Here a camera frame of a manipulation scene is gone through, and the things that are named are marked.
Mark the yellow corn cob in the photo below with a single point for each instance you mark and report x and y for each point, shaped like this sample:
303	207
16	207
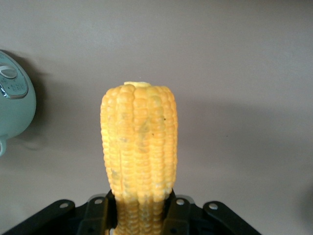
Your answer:
139	134

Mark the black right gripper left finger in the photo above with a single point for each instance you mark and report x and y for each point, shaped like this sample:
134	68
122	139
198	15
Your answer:
97	215

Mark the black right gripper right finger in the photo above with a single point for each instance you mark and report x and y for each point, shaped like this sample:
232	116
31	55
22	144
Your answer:
181	215

